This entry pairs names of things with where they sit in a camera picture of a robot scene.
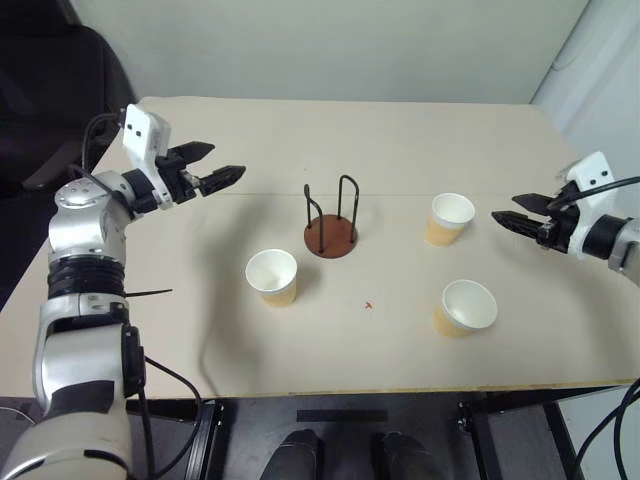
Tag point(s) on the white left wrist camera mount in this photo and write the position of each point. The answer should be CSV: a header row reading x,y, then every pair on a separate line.
x,y
142,132

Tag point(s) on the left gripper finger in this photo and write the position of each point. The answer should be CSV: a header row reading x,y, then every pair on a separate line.
x,y
222,179
195,150

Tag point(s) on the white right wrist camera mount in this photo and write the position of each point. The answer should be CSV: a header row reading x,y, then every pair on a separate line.
x,y
592,172

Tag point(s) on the black tape strip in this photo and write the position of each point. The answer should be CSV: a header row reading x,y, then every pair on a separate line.
x,y
342,416

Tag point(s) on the white and tan paper cup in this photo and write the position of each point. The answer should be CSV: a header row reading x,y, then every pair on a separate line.
x,y
452,210
270,275
467,305

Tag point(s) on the dark rounded shape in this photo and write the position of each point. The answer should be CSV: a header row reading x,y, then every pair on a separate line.
x,y
400,457
292,455

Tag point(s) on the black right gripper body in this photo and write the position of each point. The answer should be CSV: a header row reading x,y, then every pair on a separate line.
x,y
560,230

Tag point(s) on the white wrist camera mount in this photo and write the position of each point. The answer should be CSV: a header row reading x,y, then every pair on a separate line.
x,y
142,132
592,172

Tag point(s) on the black office chair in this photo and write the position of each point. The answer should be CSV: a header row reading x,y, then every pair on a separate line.
x,y
50,75

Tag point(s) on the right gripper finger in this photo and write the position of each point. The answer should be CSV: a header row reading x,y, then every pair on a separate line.
x,y
532,202
515,224

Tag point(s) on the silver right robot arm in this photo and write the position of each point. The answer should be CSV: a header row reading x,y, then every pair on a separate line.
x,y
625,245

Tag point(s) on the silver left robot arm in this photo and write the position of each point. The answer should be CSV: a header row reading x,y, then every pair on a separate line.
x,y
75,240

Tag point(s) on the black metal table frame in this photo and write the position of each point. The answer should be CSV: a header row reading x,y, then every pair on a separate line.
x,y
510,400

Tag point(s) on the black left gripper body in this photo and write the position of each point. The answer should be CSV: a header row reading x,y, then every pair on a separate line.
x,y
175,176

